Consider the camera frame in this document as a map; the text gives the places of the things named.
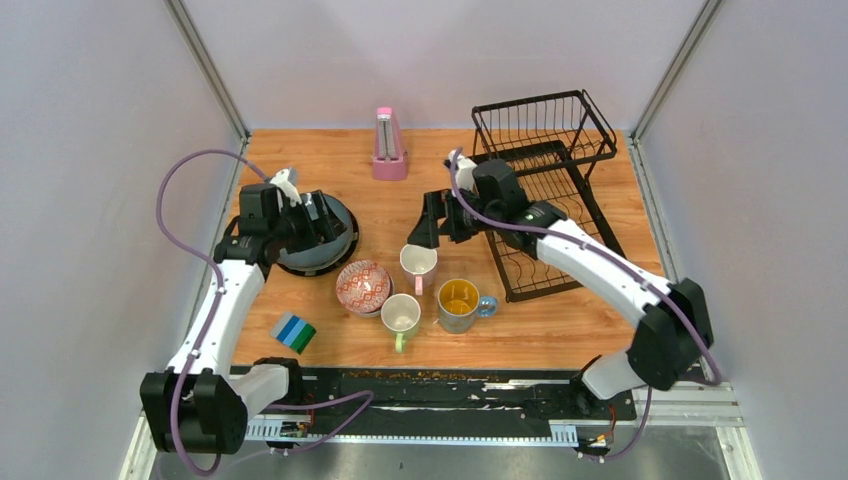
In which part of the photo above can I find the dark blue floral plate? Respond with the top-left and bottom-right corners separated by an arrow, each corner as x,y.
278,194 -> 353,271

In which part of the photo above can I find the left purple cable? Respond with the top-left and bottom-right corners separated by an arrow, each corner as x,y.
156,148 -> 376,478

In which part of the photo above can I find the blue mug yellow inside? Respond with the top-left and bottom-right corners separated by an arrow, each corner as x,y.
437,279 -> 499,334

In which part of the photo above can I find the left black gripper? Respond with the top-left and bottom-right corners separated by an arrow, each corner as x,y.
269,190 -> 350,255

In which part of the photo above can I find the green handled cream mug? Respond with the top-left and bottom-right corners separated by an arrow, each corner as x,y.
381,294 -> 422,354

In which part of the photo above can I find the pink mug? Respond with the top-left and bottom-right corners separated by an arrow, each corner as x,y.
399,244 -> 438,296

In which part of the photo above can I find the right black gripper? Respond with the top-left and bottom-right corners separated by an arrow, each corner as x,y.
409,184 -> 503,248

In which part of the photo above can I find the blue green striped block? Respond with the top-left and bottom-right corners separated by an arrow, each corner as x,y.
270,312 -> 317,354

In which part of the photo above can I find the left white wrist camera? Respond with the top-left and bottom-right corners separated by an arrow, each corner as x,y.
268,167 -> 302,207

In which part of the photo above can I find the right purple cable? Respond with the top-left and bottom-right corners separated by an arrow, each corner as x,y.
449,148 -> 724,463

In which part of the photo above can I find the pink metronome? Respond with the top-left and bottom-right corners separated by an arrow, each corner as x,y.
371,107 -> 408,181

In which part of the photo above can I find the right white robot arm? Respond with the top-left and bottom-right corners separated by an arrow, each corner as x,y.
407,152 -> 714,418

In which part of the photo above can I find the red patterned bowl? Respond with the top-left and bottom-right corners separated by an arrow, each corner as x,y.
335,260 -> 393,317

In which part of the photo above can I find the black bottom plate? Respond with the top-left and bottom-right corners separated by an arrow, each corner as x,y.
277,210 -> 360,277

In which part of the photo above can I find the black wire dish rack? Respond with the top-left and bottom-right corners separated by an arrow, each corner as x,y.
471,89 -> 629,303

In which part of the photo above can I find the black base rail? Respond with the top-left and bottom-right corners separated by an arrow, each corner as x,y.
218,365 -> 639,440

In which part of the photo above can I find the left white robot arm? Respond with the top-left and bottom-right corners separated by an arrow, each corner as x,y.
140,182 -> 358,456

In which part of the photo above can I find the purple cable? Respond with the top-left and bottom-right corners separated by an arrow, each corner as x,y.
156,148 -> 376,478
449,148 -> 724,463

